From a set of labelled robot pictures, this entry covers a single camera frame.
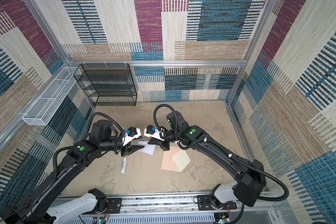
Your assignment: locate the black wire shelf rack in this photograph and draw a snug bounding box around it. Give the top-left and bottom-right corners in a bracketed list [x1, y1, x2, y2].
[73, 63, 137, 106]

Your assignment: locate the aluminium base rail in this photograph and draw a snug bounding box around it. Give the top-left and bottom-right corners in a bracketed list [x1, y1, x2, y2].
[47, 191, 284, 224]

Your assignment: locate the pink envelope with flap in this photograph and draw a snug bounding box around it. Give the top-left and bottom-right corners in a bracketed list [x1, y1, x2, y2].
[161, 146, 190, 172]

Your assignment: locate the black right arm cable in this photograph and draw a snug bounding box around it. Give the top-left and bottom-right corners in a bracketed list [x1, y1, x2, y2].
[153, 104, 289, 202]

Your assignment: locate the blue bordered white letter paper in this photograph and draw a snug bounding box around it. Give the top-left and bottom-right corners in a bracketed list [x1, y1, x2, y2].
[138, 141, 155, 155]

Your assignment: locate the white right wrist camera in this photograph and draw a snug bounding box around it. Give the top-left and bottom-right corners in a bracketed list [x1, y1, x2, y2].
[144, 125, 165, 141]

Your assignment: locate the white wire mesh basket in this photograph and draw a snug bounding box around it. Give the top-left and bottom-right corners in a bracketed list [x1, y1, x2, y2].
[22, 66, 77, 126]

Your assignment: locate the white glue stick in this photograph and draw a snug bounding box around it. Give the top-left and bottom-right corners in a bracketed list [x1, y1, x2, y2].
[120, 157, 127, 174]

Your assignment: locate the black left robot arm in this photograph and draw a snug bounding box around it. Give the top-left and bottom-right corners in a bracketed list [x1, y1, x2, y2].
[0, 113, 143, 224]

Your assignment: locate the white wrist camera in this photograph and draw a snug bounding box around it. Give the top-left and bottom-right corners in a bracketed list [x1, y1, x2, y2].
[122, 127, 141, 146]
[144, 125, 165, 141]

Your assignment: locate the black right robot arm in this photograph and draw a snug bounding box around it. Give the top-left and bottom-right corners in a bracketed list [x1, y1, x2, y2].
[144, 112, 266, 209]

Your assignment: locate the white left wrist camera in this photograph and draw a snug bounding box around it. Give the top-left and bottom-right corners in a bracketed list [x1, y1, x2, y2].
[122, 127, 141, 146]

